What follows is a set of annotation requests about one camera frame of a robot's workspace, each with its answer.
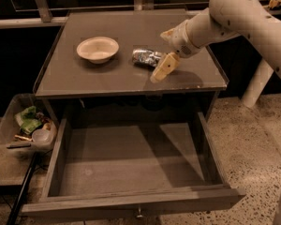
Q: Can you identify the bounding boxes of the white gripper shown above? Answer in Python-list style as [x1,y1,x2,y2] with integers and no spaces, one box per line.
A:
[150,20,200,83]

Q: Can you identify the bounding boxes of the silver redbull can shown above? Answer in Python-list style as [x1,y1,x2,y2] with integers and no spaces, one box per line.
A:
[132,48,164,68]

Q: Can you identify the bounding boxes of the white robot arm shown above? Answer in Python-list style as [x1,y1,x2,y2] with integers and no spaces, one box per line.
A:
[161,0,281,225]

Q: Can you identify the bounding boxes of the open grey top drawer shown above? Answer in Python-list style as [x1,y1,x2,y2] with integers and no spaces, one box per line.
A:
[22,112,245,221]

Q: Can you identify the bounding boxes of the metal drawer knob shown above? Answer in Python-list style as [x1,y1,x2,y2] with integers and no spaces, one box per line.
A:
[135,208,144,219]

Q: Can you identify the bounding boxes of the metal railing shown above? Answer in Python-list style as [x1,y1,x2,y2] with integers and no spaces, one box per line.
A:
[0,0,281,30]

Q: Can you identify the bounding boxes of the white paper bowl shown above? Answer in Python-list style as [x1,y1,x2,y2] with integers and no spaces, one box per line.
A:
[76,37,119,64]

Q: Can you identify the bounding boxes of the grey wooden cabinet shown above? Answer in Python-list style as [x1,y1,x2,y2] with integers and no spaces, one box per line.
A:
[34,9,228,121]

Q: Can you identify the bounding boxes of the small clear plastic cup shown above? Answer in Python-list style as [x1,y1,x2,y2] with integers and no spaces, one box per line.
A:
[32,129,50,143]

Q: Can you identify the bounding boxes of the green snack bag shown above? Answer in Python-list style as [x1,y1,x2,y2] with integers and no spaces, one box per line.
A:
[14,106,42,135]

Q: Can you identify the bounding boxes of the clear plastic bin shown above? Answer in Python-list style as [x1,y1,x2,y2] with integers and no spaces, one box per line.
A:
[0,94,57,157]

